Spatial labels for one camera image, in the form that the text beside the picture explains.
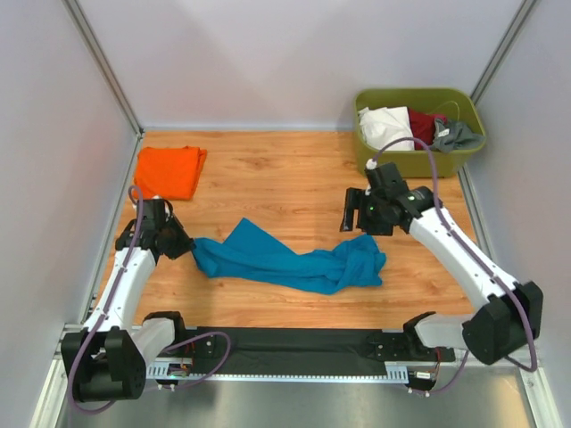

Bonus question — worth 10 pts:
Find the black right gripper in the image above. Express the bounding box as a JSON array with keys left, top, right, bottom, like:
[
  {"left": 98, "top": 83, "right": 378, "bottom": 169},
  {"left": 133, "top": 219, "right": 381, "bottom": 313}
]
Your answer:
[{"left": 340, "top": 189, "right": 393, "bottom": 237}]

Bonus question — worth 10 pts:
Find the blue t-shirt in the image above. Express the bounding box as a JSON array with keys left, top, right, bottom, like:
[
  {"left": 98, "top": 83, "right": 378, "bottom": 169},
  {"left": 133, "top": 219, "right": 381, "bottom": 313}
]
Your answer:
[{"left": 192, "top": 218, "right": 387, "bottom": 295}]

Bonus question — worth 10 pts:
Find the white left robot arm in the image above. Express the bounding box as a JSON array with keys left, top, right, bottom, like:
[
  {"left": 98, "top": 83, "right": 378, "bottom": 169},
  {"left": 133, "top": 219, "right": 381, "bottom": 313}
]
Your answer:
[{"left": 61, "top": 198, "right": 194, "bottom": 403}]

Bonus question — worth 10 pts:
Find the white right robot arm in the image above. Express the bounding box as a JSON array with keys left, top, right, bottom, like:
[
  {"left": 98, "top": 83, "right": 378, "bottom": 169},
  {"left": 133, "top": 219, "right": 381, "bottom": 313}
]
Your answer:
[{"left": 340, "top": 160, "right": 543, "bottom": 366}]

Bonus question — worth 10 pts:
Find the folded orange t-shirt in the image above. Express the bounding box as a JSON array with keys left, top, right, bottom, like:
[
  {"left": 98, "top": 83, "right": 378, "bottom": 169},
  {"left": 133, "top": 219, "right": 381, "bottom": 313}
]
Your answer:
[{"left": 134, "top": 146, "right": 207, "bottom": 201}]

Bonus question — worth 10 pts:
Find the white t-shirt with green stripe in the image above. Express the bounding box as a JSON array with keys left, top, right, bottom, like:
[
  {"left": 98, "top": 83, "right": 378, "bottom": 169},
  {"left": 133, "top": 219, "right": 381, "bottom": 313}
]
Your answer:
[{"left": 358, "top": 106, "right": 414, "bottom": 152}]

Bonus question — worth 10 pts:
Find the dark red t-shirt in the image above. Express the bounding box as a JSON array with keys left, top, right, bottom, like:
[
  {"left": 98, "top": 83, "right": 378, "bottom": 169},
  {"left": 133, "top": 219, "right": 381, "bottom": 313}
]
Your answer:
[{"left": 408, "top": 108, "right": 448, "bottom": 145}]

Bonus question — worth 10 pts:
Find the grey t-shirt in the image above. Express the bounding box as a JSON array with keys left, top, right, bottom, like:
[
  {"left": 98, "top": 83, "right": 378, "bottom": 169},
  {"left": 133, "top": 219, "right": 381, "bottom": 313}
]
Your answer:
[{"left": 431, "top": 118, "right": 484, "bottom": 153}]

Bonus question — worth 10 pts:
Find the green plastic laundry basket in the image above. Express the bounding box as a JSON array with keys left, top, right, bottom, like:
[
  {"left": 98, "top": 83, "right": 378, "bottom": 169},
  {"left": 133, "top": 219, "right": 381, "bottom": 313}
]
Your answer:
[{"left": 353, "top": 87, "right": 485, "bottom": 177}]

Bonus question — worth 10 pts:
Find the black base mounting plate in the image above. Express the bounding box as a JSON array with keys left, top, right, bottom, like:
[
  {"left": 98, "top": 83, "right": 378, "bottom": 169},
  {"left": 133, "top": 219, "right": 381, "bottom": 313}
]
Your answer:
[{"left": 146, "top": 326, "right": 457, "bottom": 378}]

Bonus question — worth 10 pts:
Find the aluminium front rail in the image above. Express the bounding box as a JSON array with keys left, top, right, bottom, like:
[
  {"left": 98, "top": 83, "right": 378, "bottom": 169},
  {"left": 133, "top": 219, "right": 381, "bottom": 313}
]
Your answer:
[{"left": 53, "top": 324, "right": 543, "bottom": 383}]

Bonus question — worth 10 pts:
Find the aluminium frame post right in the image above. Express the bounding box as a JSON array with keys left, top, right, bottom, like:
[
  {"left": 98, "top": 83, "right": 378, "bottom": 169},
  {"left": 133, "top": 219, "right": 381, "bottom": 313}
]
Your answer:
[{"left": 471, "top": 0, "right": 540, "bottom": 104}]

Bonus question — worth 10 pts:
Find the aluminium frame post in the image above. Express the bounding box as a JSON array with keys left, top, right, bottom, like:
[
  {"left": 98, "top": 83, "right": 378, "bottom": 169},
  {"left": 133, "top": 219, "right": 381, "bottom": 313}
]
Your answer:
[
  {"left": 471, "top": 0, "right": 540, "bottom": 104},
  {"left": 62, "top": 0, "right": 144, "bottom": 137}
]

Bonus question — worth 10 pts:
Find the aluminium frame post left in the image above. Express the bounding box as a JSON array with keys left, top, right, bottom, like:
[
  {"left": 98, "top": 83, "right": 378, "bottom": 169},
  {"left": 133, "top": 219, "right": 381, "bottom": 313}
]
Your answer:
[{"left": 62, "top": 0, "right": 144, "bottom": 137}]

